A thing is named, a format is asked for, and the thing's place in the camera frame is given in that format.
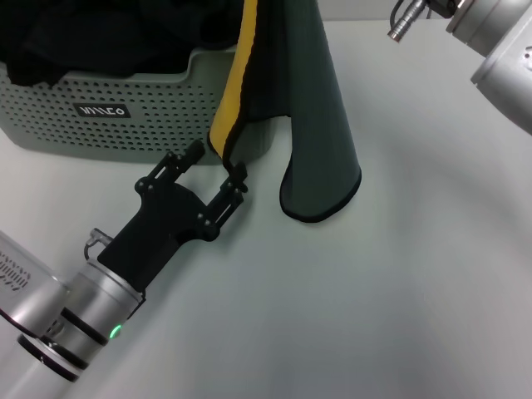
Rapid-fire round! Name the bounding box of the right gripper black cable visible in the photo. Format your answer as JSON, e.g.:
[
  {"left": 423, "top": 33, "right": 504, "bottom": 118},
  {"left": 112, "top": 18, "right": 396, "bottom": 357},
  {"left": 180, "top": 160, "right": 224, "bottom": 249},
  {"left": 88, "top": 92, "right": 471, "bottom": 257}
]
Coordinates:
[{"left": 387, "top": 0, "right": 429, "bottom": 42}]

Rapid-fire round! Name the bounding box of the green and yellow towel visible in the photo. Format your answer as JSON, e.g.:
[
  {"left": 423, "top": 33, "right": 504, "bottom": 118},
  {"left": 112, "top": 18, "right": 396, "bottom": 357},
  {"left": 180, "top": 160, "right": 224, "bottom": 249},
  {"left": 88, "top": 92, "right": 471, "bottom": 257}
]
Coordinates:
[{"left": 206, "top": 0, "right": 362, "bottom": 224}]

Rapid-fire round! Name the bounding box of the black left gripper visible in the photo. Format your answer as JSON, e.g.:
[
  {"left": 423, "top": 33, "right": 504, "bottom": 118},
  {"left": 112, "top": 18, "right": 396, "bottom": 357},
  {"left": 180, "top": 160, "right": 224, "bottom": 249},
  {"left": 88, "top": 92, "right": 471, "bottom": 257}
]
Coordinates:
[{"left": 96, "top": 140, "right": 250, "bottom": 293}]

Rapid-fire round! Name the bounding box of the sage green perforated storage box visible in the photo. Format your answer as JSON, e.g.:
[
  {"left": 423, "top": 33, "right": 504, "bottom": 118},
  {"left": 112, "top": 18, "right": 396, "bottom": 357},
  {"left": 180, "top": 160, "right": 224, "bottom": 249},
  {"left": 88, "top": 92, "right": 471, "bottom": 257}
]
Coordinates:
[{"left": 0, "top": 43, "right": 276, "bottom": 167}]

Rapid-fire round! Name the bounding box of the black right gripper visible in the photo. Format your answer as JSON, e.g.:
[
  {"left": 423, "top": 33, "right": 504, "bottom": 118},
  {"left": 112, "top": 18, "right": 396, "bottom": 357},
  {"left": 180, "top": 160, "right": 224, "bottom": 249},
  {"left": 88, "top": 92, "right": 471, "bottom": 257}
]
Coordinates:
[{"left": 427, "top": 0, "right": 461, "bottom": 17}]

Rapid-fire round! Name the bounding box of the left gripper silver plug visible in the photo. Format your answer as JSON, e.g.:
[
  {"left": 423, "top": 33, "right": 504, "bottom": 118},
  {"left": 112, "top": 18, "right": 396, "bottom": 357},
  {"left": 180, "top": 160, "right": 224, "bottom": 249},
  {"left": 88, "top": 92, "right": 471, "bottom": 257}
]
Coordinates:
[{"left": 84, "top": 227, "right": 114, "bottom": 261}]

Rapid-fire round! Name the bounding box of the pile of dark cloths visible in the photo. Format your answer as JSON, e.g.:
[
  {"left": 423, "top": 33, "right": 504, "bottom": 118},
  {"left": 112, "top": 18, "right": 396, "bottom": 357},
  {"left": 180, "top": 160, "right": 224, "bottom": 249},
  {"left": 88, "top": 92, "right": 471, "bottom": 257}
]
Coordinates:
[{"left": 0, "top": 0, "right": 247, "bottom": 89}]

